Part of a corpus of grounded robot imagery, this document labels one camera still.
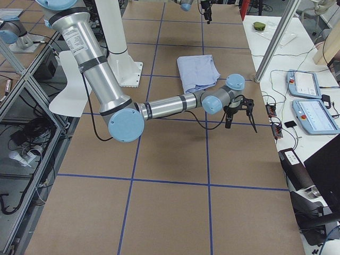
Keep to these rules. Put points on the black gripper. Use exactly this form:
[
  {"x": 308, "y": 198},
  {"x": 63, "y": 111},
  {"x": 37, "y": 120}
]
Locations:
[
  {"x": 206, "y": 10},
  {"x": 246, "y": 103}
]

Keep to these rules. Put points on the light blue striped shirt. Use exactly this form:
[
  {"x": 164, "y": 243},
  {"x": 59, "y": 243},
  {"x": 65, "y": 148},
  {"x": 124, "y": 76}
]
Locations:
[{"x": 197, "y": 72}]

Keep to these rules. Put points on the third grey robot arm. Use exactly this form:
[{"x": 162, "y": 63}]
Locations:
[{"x": 16, "y": 36}]

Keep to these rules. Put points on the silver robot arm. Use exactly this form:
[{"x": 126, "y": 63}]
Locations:
[
  {"x": 186, "y": 5},
  {"x": 124, "y": 117}
]

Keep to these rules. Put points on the small relay board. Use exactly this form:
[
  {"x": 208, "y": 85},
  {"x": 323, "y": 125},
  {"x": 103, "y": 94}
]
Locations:
[
  {"x": 276, "y": 130},
  {"x": 271, "y": 110}
]

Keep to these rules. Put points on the clear plastic bag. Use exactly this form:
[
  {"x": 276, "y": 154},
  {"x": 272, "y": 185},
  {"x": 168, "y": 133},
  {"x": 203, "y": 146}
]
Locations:
[{"x": 269, "y": 31}]

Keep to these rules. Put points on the upper blue teach pendant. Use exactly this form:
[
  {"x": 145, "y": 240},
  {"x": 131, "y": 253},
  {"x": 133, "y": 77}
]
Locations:
[{"x": 303, "y": 84}]

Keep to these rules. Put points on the blue teach pendant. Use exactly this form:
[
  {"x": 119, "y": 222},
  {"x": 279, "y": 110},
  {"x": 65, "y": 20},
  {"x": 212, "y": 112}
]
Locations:
[
  {"x": 314, "y": 117},
  {"x": 303, "y": 84}
]

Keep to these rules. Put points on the brown paper table cover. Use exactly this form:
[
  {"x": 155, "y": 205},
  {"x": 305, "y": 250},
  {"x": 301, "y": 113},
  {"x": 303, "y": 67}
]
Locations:
[{"x": 188, "y": 185}]

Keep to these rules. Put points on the lower blue teach pendant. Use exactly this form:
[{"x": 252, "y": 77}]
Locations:
[{"x": 314, "y": 117}]

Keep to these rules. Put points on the black cylinder device with label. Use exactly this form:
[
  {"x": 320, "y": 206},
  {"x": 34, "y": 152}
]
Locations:
[{"x": 294, "y": 169}]

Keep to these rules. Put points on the black monitor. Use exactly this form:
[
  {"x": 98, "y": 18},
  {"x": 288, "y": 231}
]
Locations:
[{"x": 323, "y": 168}]

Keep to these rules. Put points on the aluminium frame post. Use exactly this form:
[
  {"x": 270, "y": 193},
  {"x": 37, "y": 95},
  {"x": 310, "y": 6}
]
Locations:
[{"x": 278, "y": 34}]

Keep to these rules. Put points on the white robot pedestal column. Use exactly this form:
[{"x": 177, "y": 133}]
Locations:
[{"x": 125, "y": 69}]

